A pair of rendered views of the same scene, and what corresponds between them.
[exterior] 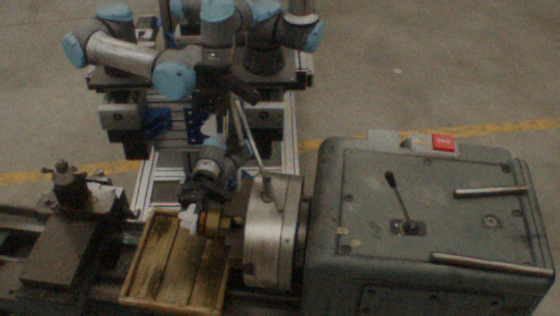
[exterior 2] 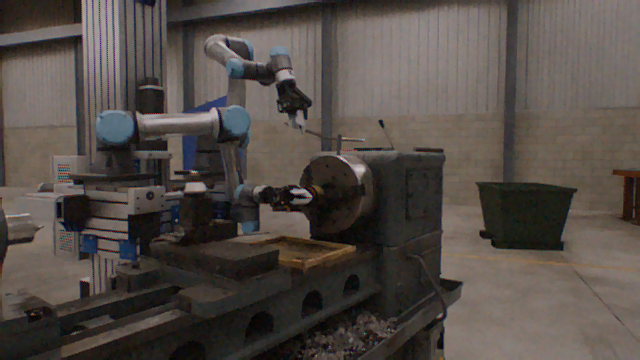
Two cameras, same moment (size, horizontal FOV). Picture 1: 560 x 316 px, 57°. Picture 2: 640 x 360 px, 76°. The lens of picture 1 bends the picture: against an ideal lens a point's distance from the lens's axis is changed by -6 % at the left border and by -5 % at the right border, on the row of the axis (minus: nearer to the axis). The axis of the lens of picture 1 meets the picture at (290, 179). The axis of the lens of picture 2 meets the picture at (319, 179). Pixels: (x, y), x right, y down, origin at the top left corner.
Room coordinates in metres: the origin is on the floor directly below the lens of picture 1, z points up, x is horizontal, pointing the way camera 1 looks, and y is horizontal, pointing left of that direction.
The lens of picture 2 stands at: (0.08, 1.51, 1.22)
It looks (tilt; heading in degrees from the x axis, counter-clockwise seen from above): 3 degrees down; 302
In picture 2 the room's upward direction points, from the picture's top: straight up
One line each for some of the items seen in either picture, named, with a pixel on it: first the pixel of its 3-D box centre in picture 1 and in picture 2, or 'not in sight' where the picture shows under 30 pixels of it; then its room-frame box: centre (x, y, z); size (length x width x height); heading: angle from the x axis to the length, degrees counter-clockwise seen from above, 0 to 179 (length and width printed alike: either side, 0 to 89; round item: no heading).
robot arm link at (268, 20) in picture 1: (265, 22); (209, 136); (1.59, 0.10, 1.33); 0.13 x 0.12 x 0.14; 66
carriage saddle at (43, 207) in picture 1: (61, 240); (196, 273); (0.98, 0.72, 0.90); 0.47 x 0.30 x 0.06; 175
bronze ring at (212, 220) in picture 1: (215, 224); (312, 196); (0.93, 0.20, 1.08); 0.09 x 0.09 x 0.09; 84
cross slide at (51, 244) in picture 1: (72, 228); (207, 251); (0.99, 0.67, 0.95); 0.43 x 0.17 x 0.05; 175
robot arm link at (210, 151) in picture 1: (211, 156); (250, 194); (1.20, 0.25, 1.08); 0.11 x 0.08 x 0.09; 174
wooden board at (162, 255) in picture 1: (183, 259); (292, 251); (0.94, 0.32, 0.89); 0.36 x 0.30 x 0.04; 175
